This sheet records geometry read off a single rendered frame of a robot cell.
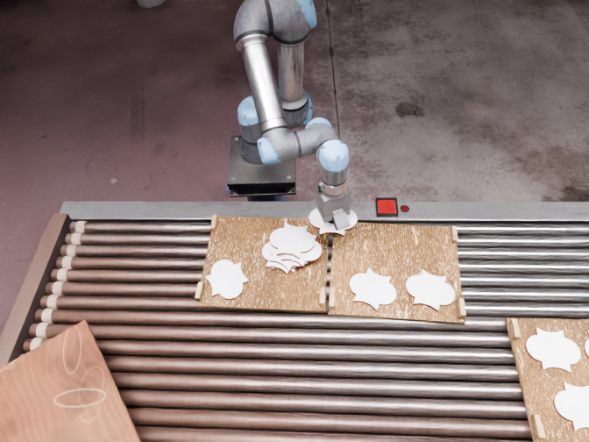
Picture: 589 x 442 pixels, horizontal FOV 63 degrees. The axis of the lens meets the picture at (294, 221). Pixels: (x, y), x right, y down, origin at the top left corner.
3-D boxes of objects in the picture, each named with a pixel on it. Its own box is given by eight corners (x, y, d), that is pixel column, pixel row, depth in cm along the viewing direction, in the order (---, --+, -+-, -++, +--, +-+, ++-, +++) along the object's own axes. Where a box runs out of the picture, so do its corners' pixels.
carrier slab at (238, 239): (215, 218, 172) (214, 216, 171) (329, 221, 168) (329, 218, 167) (196, 307, 152) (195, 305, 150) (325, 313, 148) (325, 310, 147)
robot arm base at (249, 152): (239, 138, 191) (236, 118, 183) (277, 135, 191) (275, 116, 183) (239, 166, 182) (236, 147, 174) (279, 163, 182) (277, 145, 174)
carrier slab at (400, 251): (334, 223, 168) (334, 220, 166) (453, 229, 163) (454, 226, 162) (328, 315, 148) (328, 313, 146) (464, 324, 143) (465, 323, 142)
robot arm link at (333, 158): (343, 133, 127) (353, 155, 122) (342, 161, 136) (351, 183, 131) (315, 140, 126) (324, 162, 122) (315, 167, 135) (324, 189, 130)
